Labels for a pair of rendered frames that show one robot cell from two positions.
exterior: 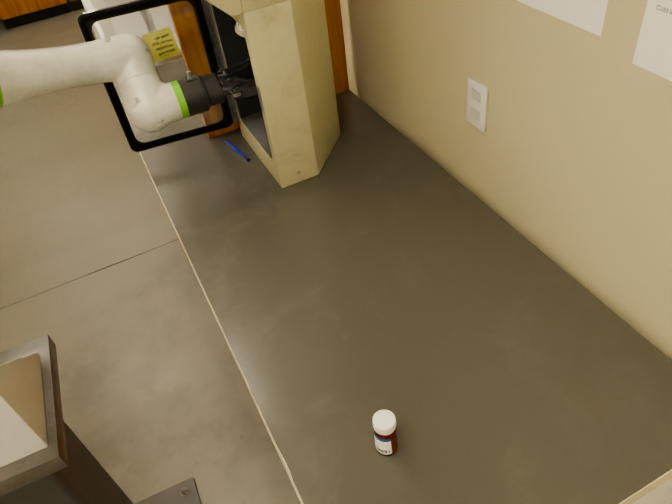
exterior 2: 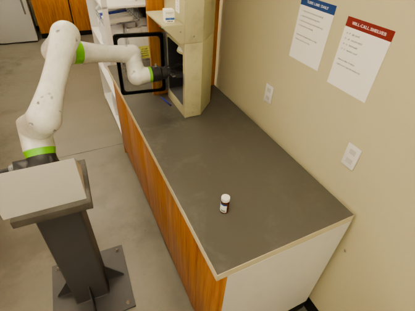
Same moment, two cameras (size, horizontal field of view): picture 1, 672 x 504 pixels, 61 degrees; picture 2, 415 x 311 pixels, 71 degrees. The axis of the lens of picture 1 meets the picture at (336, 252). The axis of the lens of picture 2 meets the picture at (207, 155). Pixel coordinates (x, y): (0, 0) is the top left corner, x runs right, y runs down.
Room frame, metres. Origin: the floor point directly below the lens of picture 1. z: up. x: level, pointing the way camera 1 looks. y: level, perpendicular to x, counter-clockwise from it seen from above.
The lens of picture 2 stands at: (-0.35, 0.16, 1.95)
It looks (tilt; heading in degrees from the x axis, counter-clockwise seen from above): 39 degrees down; 353
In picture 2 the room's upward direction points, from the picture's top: 3 degrees clockwise
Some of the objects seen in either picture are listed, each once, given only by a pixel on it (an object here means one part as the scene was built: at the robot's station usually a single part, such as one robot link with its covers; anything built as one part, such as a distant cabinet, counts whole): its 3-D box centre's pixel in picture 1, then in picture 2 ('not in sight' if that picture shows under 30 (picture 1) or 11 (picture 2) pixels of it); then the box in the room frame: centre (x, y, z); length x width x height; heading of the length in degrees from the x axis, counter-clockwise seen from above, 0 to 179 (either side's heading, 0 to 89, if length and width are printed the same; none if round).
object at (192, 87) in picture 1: (194, 93); (155, 73); (1.35, 0.29, 1.20); 0.09 x 0.06 x 0.12; 20
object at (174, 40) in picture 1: (162, 75); (141, 65); (1.51, 0.39, 1.19); 0.30 x 0.01 x 0.40; 103
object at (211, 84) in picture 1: (222, 86); (167, 72); (1.37, 0.22, 1.20); 0.09 x 0.08 x 0.07; 110
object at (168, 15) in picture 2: not in sight; (168, 15); (1.31, 0.20, 1.54); 0.05 x 0.05 x 0.06; 16
